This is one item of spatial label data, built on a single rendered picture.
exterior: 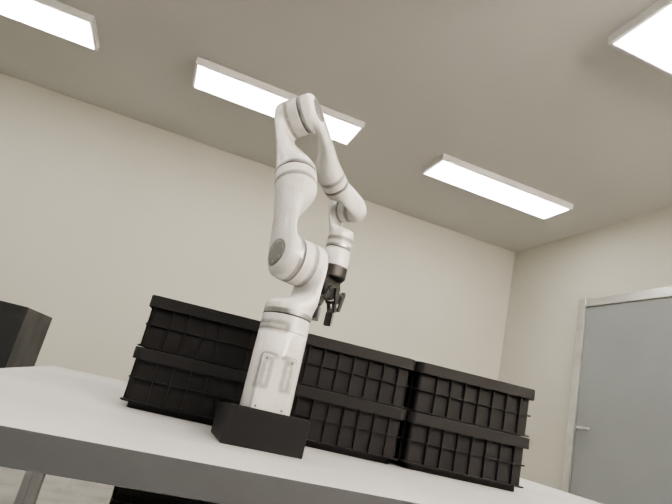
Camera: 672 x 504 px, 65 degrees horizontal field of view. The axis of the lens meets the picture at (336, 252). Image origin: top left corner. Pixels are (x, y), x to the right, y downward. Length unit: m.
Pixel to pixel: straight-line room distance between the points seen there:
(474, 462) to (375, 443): 0.23
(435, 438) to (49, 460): 0.82
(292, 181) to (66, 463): 0.67
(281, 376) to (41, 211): 4.10
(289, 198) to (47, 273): 3.85
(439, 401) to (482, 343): 4.42
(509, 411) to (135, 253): 3.87
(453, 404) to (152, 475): 0.76
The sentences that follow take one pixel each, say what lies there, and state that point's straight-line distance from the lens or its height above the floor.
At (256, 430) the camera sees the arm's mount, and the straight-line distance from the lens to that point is 0.91.
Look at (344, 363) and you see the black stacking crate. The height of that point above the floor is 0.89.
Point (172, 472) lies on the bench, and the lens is 0.67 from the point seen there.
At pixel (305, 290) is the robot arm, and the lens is 1.01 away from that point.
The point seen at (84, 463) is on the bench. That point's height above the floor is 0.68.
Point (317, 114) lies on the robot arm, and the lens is 1.27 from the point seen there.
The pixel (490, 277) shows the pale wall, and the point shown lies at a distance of 5.80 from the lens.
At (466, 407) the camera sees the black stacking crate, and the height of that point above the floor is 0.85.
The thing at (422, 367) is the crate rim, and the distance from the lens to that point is 1.22.
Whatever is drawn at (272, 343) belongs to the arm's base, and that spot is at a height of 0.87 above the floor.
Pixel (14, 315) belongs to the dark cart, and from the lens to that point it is 2.68.
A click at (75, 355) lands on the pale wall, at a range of 4.70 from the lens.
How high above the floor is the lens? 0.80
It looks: 16 degrees up
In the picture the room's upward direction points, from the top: 13 degrees clockwise
